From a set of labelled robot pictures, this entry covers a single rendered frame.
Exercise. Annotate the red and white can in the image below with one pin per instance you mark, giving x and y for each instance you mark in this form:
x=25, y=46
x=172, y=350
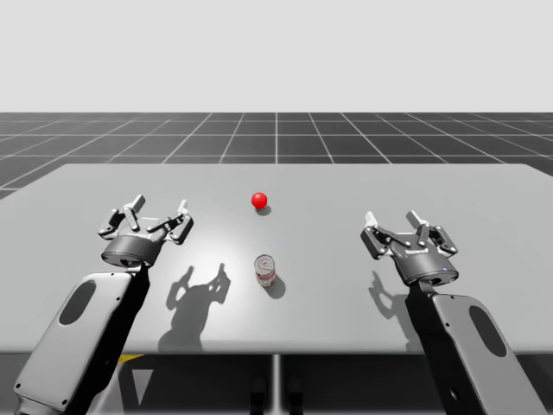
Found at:
x=265, y=270

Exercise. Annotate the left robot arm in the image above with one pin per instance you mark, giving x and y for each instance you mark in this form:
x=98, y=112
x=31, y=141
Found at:
x=65, y=328

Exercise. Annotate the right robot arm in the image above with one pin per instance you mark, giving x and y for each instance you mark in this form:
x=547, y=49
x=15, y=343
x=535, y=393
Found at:
x=471, y=350

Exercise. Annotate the red ball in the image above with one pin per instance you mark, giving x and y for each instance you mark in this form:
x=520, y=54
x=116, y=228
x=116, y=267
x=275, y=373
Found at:
x=259, y=200

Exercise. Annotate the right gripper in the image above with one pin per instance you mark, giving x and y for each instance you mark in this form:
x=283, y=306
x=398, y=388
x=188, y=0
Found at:
x=425, y=259

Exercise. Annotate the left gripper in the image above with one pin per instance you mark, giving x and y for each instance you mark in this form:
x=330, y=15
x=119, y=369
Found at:
x=129, y=248

